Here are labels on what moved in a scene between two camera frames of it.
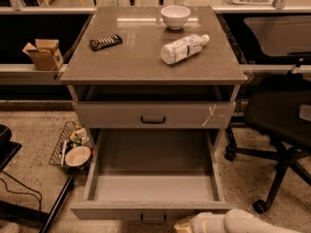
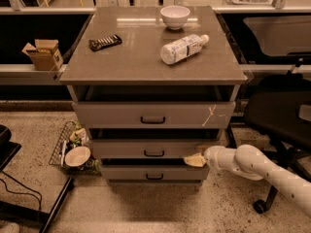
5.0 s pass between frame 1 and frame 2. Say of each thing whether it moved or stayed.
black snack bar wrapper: stayed
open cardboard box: stayed
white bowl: stayed
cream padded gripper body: moved
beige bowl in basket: stayed
